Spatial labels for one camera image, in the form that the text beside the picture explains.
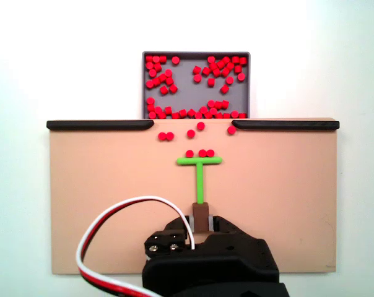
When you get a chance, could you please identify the beige flat board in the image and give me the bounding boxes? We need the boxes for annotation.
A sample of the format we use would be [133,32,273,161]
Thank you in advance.
[47,117,339,275]

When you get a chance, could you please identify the red white black servo cable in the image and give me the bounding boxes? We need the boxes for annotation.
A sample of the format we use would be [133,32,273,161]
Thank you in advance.
[76,195,196,297]

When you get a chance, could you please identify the black guide rail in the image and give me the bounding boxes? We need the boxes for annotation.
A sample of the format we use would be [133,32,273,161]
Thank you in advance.
[232,120,341,131]
[46,120,155,131]

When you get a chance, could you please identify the green T-shaped pusher tool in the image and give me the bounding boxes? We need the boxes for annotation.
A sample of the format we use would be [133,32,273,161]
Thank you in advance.
[176,157,222,233]

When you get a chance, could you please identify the grey container tray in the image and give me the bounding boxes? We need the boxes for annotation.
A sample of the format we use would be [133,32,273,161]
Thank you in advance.
[142,51,251,119]

